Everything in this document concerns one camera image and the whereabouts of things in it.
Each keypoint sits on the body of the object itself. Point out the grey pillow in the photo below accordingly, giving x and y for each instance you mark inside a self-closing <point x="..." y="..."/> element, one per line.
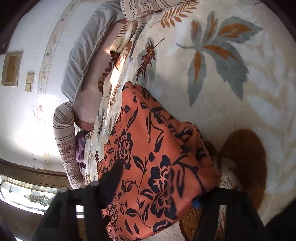
<point x="86" y="45"/>

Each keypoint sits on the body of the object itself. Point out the pink bed sheet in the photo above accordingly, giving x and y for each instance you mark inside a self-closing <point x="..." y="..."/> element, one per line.
<point x="88" y="99"/>

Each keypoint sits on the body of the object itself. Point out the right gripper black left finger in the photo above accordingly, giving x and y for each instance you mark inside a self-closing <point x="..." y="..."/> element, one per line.
<point x="60" y="220"/>

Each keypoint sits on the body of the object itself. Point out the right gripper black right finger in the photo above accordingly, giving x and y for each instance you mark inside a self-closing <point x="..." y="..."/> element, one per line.
<point x="242" y="219"/>

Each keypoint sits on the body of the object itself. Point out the wooden wall frame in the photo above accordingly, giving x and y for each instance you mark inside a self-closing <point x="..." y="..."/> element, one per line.
<point x="11" y="69"/>

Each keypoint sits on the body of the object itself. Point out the stained glass window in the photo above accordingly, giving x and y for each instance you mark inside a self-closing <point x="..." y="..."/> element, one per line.
<point x="28" y="197"/>

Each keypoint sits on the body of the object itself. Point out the purple cloth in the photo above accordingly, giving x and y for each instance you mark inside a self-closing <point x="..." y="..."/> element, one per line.
<point x="80" y="146"/>

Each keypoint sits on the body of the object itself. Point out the beige wall switch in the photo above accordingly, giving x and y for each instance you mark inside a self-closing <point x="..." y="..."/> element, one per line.
<point x="29" y="81"/>

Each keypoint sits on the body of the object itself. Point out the striped floral bolster pillow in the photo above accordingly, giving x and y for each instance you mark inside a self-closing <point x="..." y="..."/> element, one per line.
<point x="64" y="132"/>

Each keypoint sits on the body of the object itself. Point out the striped floral pillow right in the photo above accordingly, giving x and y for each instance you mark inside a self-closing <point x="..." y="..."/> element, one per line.
<point x="135" y="9"/>

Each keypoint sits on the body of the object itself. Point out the leaf pattern plush blanket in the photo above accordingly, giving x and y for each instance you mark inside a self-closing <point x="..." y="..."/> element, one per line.
<point x="228" y="67"/>

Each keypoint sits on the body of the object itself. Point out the orange black floral garment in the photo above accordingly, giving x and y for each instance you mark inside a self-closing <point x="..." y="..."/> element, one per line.
<point x="165" y="166"/>

